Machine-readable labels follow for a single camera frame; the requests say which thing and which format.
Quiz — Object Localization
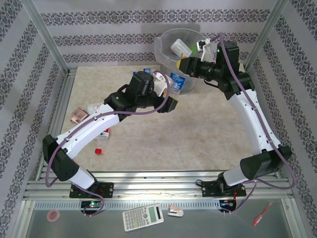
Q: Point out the bottle red white label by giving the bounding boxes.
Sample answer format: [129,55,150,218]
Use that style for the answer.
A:
[95,127,111,156]

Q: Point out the pink transparent box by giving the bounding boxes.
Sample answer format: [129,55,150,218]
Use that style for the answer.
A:
[71,107,89,124]

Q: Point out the silver mesh waste bin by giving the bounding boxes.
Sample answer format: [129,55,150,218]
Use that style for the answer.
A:
[155,28,212,96]

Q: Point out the clear plastic bin liner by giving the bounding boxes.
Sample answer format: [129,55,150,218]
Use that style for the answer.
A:
[154,28,213,79]

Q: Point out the pink silver stapler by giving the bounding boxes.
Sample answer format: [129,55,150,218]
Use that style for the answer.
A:
[167,204,184,218]

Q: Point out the slotted metal strip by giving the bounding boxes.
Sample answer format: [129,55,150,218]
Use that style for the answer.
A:
[33,200,221,210]

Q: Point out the small controller board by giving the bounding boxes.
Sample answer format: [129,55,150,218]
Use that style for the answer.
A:
[81,200,104,209]
[219,198,237,208]

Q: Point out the grey scientific calculator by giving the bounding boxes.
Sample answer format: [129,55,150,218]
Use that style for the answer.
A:
[122,203,164,233]

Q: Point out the red pen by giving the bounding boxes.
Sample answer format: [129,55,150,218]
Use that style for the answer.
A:
[253,202,273,227]

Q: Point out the pink tape roll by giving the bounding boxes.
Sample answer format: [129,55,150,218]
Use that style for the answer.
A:
[47,210,60,222]

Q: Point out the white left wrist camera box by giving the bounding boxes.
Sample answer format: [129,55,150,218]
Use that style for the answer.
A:
[152,70,172,97]

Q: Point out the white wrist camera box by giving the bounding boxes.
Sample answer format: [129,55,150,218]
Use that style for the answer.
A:
[197,39,214,62]
[152,70,172,97]

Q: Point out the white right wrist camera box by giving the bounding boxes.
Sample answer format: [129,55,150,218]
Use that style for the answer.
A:
[197,39,214,62]

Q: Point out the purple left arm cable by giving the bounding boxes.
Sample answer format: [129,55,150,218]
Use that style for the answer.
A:
[46,70,173,218]

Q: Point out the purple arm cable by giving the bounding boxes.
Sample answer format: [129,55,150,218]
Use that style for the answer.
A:
[208,32,297,216]
[46,70,173,218]

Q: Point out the aluminium frame post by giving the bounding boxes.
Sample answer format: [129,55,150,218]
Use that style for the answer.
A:
[244,0,290,72]
[21,0,70,75]

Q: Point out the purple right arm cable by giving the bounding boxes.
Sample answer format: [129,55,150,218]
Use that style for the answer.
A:
[208,32,297,216]

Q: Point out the aluminium mounting rail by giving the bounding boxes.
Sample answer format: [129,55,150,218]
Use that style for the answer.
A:
[23,170,295,199]

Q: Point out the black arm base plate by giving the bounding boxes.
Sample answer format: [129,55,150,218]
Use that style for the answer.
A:
[69,182,114,199]
[202,180,246,198]

